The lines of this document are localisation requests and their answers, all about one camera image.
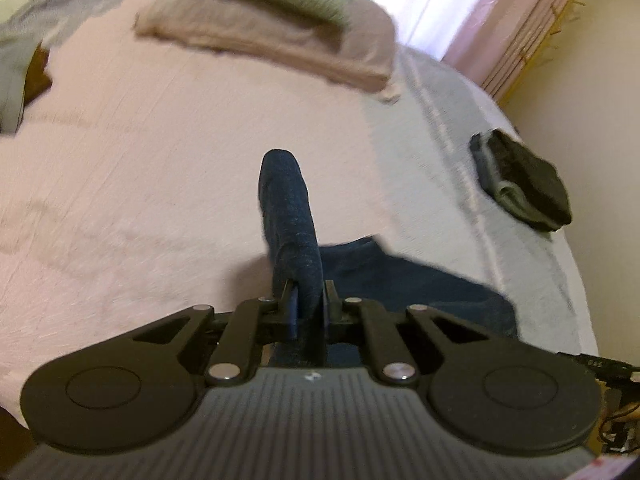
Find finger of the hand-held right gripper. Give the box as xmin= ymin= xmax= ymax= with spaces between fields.
xmin=556 ymin=352 xmax=640 ymax=382

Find dark blue jeans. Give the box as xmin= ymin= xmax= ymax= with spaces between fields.
xmin=257 ymin=149 xmax=518 ymax=368

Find bed with pink blanket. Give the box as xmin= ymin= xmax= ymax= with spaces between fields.
xmin=0 ymin=0 xmax=600 ymax=428

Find grey shirt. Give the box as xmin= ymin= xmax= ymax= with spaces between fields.
xmin=0 ymin=35 xmax=43 ymax=133

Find brown garment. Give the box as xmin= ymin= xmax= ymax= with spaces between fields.
xmin=24 ymin=44 xmax=55 ymax=106

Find pink pillow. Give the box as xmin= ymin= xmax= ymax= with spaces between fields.
xmin=134 ymin=0 xmax=403 ymax=103

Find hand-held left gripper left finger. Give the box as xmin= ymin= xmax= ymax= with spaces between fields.
xmin=131 ymin=280 xmax=302 ymax=387

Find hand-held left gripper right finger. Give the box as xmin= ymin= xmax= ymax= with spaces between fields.
xmin=322 ymin=280 xmax=482 ymax=387

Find folded black garment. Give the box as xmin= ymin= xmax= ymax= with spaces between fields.
xmin=486 ymin=129 xmax=574 ymax=228

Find pink curtain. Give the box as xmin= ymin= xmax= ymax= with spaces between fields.
xmin=442 ymin=0 xmax=603 ymax=103

